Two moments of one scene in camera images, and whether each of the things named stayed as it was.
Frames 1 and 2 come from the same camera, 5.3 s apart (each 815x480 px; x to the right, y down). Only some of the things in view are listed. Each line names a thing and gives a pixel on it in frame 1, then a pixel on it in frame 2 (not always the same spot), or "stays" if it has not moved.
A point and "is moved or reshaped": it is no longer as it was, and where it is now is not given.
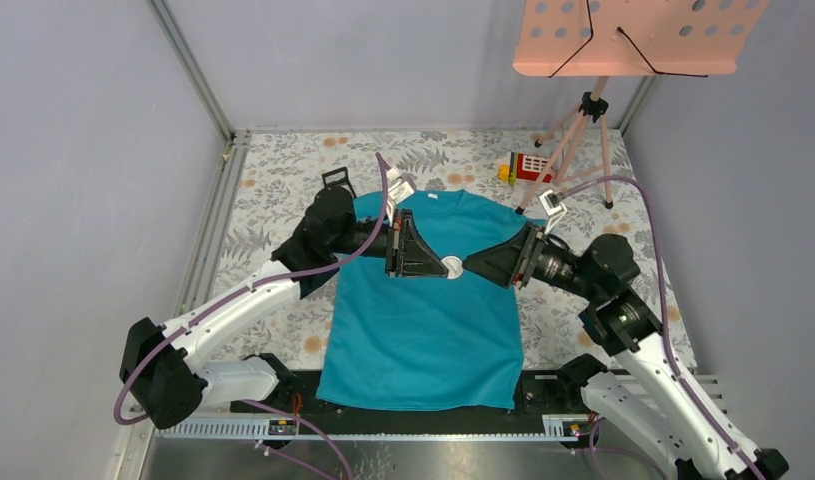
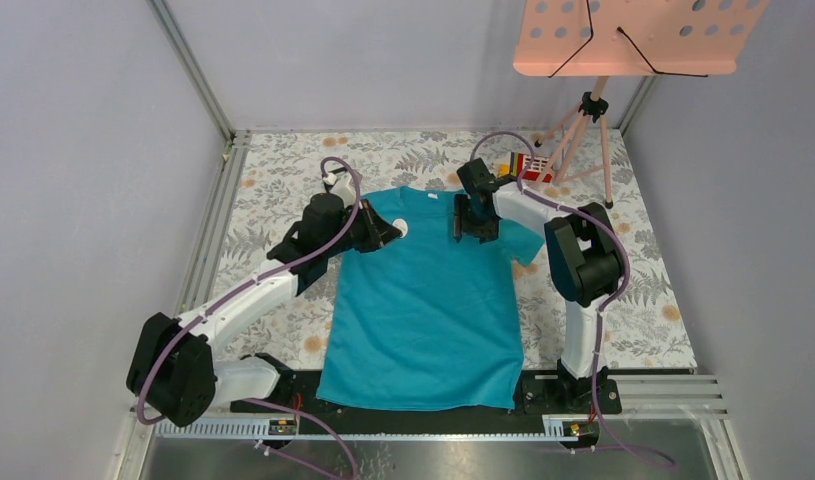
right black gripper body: [532, 254] -> [467, 220]
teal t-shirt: [427, 341] stays
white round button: [454, 266] is moved or reshaped
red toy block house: [523, 166] stays
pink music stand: [622, 38] stays
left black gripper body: [395, 245] -> [364, 235]
